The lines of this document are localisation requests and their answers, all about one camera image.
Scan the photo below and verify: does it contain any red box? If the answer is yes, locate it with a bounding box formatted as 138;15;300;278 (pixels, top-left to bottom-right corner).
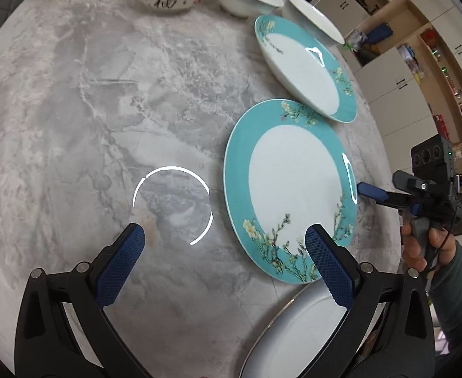
433;115;451;139

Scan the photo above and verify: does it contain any person's right hand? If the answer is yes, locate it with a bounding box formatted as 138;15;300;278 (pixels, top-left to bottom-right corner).
401;222;460;274

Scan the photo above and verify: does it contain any white plate dark rim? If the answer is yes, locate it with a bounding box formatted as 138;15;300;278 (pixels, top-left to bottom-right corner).
239;279;373;378

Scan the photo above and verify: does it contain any teal floral deep plate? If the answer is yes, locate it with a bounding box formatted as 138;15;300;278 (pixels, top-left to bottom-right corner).
254;15;358;124

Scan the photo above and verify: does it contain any white cabinet shelving unit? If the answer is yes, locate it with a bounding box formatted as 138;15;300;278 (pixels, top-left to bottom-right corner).
307;0;462;193

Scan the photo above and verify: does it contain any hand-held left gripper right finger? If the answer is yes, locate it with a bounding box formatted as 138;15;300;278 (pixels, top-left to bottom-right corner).
305;224;437;378

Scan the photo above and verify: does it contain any person's right forearm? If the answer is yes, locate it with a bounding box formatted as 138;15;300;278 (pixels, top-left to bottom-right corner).
425;239;462;363

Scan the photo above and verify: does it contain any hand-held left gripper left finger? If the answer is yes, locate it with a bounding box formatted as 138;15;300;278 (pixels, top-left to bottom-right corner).
14;223;153;378

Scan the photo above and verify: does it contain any blue bag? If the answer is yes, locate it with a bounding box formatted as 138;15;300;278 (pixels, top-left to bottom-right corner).
368;24;394;45

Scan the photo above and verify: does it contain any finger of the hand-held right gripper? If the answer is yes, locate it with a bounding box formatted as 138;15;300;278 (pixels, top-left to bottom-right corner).
356;182;420;215
392;169;438;195

